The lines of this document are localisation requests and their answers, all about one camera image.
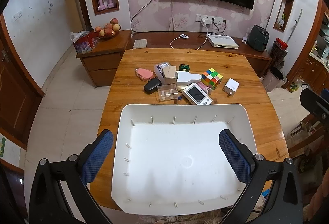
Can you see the green perfume bottle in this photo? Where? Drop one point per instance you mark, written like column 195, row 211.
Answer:
column 184, row 68

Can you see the white barcode box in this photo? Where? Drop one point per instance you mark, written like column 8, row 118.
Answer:
column 158, row 70

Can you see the white handheld game console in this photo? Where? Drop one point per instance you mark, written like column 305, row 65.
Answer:
column 196, row 96

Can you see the grey trash bin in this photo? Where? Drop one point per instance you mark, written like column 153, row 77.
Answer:
column 273, row 77

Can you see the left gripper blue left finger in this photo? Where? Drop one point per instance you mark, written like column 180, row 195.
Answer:
column 93, row 156

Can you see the dark green appliance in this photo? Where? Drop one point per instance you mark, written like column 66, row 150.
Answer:
column 258, row 38

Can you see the white plastic tray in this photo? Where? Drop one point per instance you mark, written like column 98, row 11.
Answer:
column 168, row 161

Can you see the red tissue box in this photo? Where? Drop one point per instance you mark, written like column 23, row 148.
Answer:
column 84, row 41

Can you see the white set-top box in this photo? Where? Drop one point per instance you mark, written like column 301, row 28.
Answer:
column 222, row 41

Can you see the black woven basket red lid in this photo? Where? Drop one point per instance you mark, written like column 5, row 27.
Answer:
column 278, row 52

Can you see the clear plastic box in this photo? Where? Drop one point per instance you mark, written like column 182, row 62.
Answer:
column 167, row 92

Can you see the rubik's cube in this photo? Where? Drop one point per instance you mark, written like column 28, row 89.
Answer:
column 211, row 78

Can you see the beige cardboard box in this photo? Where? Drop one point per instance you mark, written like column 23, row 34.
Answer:
column 169, row 74

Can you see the white wall power strip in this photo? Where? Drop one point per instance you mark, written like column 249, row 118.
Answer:
column 209, row 19

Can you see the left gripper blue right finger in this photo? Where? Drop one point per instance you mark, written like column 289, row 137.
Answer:
column 238, row 155

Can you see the fruit bowl with apples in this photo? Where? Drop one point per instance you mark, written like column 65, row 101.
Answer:
column 109, row 30

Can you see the white notepad on cabinet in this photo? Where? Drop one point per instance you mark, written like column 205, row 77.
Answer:
column 140, row 44

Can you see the white 33W charger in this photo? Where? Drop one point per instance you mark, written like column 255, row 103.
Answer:
column 230, row 87

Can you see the black case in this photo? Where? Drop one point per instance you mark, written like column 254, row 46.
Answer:
column 152, row 85

